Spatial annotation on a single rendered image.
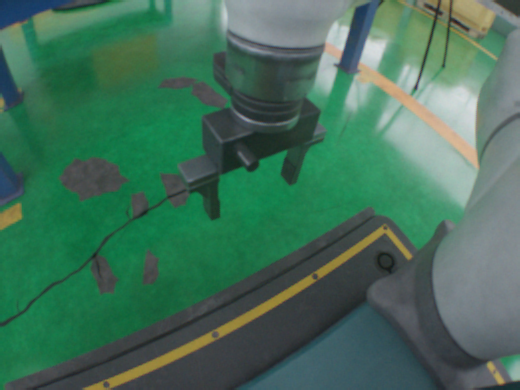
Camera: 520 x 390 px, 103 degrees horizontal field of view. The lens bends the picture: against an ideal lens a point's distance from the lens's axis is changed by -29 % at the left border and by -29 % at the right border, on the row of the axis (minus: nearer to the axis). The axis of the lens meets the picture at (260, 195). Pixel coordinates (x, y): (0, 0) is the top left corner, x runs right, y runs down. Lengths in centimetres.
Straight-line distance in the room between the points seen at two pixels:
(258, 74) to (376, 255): 33
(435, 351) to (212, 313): 27
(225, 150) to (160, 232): 55
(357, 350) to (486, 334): 13
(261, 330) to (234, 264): 39
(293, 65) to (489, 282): 23
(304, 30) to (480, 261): 22
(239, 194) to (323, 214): 26
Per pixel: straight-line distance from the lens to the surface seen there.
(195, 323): 38
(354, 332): 30
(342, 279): 43
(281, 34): 23
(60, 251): 90
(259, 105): 27
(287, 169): 43
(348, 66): 166
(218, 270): 75
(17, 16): 85
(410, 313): 31
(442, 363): 33
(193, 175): 31
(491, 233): 24
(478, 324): 26
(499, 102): 37
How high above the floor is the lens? 69
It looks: 53 degrees down
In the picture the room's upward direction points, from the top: 10 degrees clockwise
